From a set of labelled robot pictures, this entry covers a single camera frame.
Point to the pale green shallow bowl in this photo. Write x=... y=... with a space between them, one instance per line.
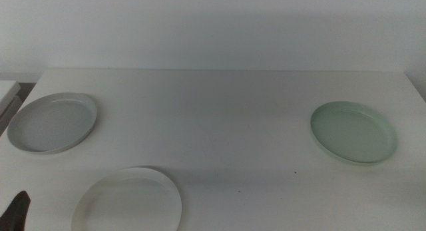
x=354 y=134

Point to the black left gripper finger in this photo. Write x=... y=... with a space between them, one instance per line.
x=15 y=214

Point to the white shallow bowl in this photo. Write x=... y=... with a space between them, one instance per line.
x=129 y=204

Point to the grey shallow bowl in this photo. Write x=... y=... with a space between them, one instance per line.
x=50 y=124

